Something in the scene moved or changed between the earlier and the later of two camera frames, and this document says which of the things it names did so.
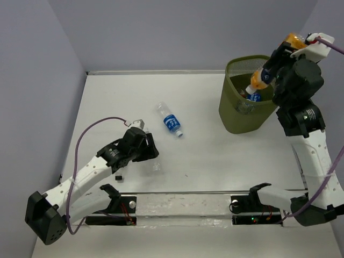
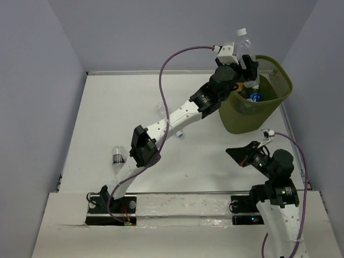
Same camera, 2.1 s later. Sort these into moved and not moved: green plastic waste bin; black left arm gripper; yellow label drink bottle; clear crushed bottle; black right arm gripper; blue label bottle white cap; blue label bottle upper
Moved: black right arm gripper; clear crushed bottle; black left arm gripper; yellow label drink bottle
Not moved: blue label bottle white cap; blue label bottle upper; green plastic waste bin
